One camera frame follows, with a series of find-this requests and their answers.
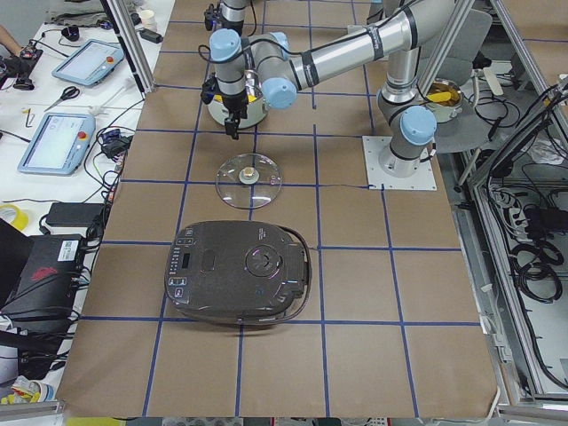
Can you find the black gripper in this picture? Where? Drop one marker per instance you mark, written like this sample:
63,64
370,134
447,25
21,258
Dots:
232,105

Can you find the glass pot lid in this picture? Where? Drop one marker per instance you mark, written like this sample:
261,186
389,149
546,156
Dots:
248,181

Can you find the white cooking pot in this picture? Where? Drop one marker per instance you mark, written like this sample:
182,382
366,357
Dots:
256,111

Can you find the black power adapter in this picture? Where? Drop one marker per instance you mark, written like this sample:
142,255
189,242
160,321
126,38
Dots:
150,35

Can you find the dark electric rice cooker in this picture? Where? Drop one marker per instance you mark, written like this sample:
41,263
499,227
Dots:
238,273

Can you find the upper blue teach pendant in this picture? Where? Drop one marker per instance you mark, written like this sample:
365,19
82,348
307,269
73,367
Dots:
90,64

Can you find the blue teach pendant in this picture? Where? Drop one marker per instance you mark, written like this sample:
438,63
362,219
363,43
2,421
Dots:
90,64
59,145

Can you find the black scissors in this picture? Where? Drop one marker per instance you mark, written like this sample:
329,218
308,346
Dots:
70,92

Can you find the lower blue teach pendant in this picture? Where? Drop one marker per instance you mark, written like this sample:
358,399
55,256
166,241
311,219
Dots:
59,145

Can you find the black power brick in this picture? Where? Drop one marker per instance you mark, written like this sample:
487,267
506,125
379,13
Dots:
73,214

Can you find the steel bowl on chair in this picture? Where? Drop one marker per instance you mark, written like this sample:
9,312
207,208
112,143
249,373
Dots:
444,100

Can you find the yellow tape roll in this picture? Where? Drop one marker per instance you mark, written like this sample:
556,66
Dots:
14,216

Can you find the black laptop computer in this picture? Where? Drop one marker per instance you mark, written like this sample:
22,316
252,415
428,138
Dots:
38,274

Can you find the aluminium frame post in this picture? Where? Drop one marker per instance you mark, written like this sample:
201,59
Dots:
127,36

